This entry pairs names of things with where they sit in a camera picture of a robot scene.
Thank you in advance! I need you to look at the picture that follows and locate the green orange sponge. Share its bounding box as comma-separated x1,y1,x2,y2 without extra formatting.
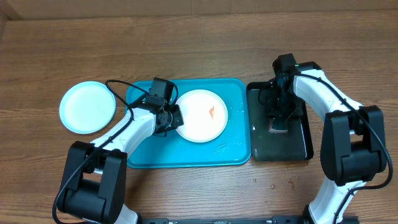
269,118,288,134

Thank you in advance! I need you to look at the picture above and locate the white pink plate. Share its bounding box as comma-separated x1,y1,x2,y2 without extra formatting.
177,90,228,143

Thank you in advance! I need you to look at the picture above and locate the light blue plate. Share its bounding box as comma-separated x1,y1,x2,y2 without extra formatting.
59,81,116,134

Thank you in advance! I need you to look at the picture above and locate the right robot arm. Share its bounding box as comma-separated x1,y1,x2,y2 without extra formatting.
260,59,393,223

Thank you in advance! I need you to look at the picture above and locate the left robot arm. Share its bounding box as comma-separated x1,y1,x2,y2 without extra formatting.
52,95,183,223

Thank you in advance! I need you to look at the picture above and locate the black water tray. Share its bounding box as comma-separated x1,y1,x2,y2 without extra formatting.
246,82,313,162

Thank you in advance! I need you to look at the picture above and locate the teal plastic tray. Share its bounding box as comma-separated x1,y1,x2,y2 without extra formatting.
127,78,251,169

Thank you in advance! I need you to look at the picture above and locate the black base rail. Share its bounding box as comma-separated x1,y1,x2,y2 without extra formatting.
138,215,310,224

